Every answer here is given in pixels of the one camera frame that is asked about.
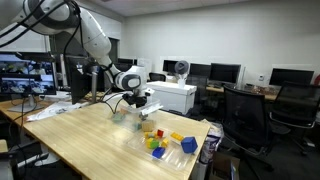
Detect white papers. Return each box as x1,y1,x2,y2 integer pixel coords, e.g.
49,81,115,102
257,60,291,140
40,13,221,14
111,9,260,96
26,99,83,123

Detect printed plastic bag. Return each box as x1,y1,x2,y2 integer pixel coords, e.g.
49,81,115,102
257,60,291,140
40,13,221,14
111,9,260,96
199,119,225,165

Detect black mesh office chair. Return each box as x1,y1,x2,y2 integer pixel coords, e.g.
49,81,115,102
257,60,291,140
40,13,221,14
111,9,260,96
268,81,320,157
221,83,292,173

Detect brown cardboard box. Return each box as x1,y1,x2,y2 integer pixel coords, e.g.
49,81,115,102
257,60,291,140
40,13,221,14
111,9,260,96
209,151,241,180

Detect white cardboard box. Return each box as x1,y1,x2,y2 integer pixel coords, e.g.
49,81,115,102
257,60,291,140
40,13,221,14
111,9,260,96
145,80,198,116

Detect light wooden block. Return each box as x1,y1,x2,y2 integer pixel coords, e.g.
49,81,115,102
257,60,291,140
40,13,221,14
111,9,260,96
141,119,157,133

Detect large blue cube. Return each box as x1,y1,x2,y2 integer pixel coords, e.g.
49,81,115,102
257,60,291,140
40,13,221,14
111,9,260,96
180,136,199,155

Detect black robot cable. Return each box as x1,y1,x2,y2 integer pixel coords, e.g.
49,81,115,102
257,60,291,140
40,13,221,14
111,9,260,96
0,0,125,115

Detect grey round device on stand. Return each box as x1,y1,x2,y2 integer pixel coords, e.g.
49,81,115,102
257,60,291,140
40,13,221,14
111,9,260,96
174,60,190,89

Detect computer monitor showing camera views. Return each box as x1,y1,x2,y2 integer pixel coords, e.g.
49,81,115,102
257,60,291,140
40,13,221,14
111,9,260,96
0,51,58,113

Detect black chair armrest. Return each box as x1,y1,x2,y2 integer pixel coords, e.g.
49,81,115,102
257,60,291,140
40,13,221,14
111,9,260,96
0,139,51,180

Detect wooden back desk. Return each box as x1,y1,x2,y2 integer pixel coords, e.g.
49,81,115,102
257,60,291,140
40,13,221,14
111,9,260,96
205,83,278,102

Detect flat yellow lego brick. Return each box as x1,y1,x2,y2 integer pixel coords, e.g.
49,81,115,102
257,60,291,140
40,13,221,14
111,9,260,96
170,131,185,142

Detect black computer monitor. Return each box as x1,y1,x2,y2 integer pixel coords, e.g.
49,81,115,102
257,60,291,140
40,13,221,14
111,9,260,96
209,62,242,85
268,67,315,88
162,59,179,76
188,62,213,78
116,57,138,72

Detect black monitor seen from behind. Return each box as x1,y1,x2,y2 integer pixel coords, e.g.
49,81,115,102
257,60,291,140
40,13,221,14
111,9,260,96
65,55,101,106

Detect blue lego brick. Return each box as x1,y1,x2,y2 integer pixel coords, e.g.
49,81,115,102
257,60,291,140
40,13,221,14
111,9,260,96
151,146,166,159

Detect clear plastic storage box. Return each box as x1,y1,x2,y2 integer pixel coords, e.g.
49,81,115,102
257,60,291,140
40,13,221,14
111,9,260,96
110,99,164,133

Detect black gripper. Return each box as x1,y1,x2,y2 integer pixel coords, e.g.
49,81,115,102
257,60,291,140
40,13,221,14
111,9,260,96
121,91,150,121

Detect green block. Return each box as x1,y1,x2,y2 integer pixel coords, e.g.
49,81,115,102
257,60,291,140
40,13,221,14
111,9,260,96
112,112,126,123

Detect long yellow lego brick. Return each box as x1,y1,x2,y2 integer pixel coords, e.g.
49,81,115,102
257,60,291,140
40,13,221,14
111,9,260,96
143,131,157,140

